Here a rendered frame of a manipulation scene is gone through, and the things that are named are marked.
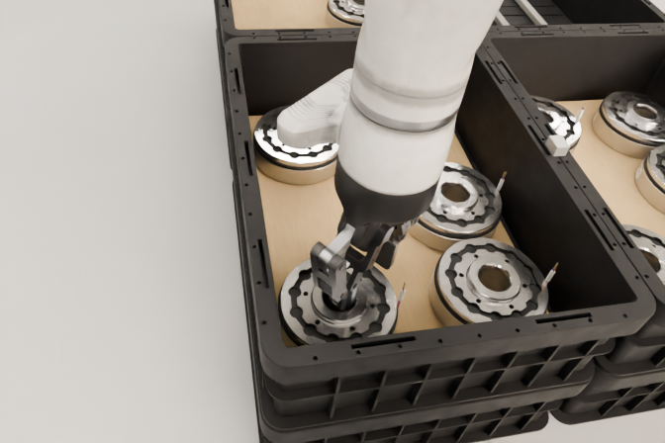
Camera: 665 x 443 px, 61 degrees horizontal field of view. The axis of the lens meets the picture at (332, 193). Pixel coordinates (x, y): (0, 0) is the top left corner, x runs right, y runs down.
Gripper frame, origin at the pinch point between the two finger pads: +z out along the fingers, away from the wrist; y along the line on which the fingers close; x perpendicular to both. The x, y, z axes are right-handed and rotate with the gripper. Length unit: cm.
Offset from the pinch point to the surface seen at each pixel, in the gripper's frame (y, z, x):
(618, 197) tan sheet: 31.4, 3.6, -14.3
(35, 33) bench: 12, 17, 80
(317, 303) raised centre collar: -5.3, -0.3, 0.9
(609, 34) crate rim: 47.0, -6.2, -2.9
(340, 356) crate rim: -10.8, -6.7, -5.1
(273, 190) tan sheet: 4.3, 3.5, 14.9
